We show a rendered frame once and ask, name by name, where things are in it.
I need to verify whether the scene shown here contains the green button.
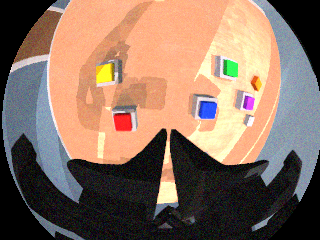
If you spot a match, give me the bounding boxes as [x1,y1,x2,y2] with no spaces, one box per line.
[213,55,239,80]

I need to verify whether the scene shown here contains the small orange block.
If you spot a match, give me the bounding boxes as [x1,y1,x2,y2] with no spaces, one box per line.
[251,76,261,91]

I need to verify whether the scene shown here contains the purple button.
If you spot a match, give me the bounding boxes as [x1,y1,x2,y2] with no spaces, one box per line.
[235,91,255,112]

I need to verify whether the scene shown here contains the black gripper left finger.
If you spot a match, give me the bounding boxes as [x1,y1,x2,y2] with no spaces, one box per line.
[67,128,168,221]

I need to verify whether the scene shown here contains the yellow button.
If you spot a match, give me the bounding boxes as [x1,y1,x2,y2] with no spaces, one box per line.
[96,59,123,87]

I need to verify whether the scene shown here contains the red button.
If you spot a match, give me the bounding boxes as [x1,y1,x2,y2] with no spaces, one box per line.
[112,105,137,132]

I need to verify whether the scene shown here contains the blue button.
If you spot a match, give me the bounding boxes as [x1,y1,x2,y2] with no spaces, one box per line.
[192,95,219,120]

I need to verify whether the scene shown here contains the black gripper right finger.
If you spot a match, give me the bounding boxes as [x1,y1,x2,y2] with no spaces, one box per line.
[169,129,269,220]

